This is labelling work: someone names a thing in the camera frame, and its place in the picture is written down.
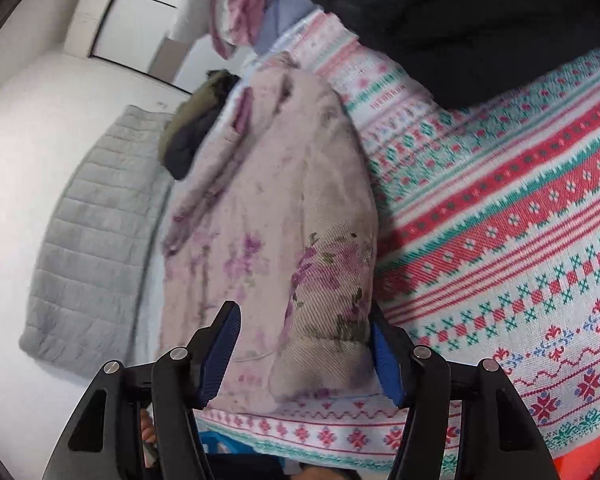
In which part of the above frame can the pink floral padded garment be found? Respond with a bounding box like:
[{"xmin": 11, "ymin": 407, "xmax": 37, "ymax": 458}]
[{"xmin": 159, "ymin": 53, "xmax": 378, "ymax": 414}]

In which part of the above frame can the blue plastic stool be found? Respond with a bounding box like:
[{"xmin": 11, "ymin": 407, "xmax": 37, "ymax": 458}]
[{"xmin": 199, "ymin": 430, "xmax": 258, "ymax": 456}]

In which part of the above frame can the grey quilted headboard cushion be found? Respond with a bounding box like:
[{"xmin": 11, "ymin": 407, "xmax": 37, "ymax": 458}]
[{"xmin": 19, "ymin": 105, "xmax": 172, "ymax": 378}]

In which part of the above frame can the red green patterned bedspread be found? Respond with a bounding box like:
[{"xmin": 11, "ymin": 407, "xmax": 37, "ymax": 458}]
[{"xmin": 194, "ymin": 8, "xmax": 600, "ymax": 476}]

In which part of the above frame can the olive and black jacket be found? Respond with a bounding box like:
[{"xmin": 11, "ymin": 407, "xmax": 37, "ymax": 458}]
[{"xmin": 158, "ymin": 70, "xmax": 240, "ymax": 181}]

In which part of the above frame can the white sliding wardrobe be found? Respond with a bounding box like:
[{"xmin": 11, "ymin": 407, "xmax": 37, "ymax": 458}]
[{"xmin": 63, "ymin": 0, "xmax": 202, "ymax": 84}]

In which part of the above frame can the black garment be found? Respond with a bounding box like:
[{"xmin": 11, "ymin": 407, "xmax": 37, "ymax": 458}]
[{"xmin": 312, "ymin": 0, "xmax": 600, "ymax": 108}]

